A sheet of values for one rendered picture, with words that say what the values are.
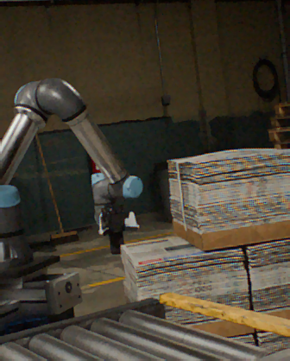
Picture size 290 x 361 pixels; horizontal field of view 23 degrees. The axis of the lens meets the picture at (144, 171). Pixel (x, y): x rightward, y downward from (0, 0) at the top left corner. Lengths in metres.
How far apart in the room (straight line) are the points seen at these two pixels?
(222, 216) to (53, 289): 0.52
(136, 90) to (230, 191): 7.64
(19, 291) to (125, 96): 7.39
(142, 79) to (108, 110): 0.66
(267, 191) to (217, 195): 0.13
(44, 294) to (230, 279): 0.53
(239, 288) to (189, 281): 0.13
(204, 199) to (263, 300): 0.31
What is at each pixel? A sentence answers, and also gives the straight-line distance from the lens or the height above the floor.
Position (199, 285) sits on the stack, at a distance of 1.88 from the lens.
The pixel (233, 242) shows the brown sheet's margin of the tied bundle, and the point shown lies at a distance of 1.89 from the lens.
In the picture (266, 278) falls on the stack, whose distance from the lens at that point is 1.94.
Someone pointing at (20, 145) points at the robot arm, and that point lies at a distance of 2.34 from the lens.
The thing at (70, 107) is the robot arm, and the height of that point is 1.26.
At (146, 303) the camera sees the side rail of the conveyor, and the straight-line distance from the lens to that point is 1.54.
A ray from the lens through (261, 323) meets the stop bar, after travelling 1.25.
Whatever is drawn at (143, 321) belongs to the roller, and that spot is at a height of 0.79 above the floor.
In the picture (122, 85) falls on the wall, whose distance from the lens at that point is 9.38.
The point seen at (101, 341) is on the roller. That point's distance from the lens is 1.32.
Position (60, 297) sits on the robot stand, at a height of 0.73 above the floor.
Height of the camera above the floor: 1.15
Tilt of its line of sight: 3 degrees down
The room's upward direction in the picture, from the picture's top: 7 degrees counter-clockwise
